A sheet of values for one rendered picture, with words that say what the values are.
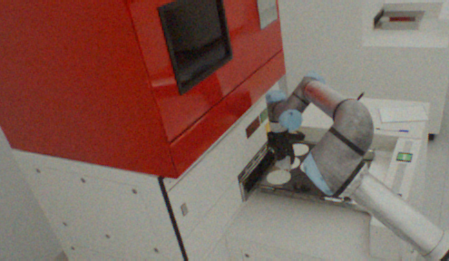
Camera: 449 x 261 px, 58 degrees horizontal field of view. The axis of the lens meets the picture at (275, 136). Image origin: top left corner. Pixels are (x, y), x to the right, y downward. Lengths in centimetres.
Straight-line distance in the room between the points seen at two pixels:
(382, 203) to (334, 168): 15
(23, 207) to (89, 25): 182
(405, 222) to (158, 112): 69
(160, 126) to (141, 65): 17
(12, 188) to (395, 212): 218
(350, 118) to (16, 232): 220
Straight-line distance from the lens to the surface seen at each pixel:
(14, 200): 274
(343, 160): 103
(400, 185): 149
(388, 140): 178
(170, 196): 124
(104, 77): 114
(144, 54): 103
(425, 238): 108
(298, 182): 161
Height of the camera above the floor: 186
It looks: 30 degrees down
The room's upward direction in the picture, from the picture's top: 8 degrees counter-clockwise
